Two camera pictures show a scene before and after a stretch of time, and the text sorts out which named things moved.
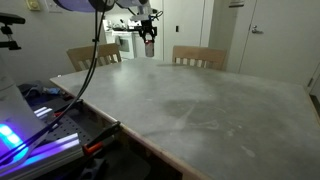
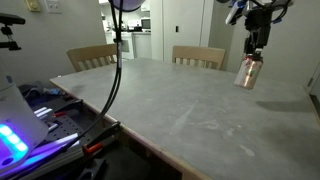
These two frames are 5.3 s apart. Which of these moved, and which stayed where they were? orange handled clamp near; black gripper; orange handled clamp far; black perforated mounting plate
Moved: black gripper
Stayed: orange handled clamp near; black perforated mounting plate; orange handled clamp far
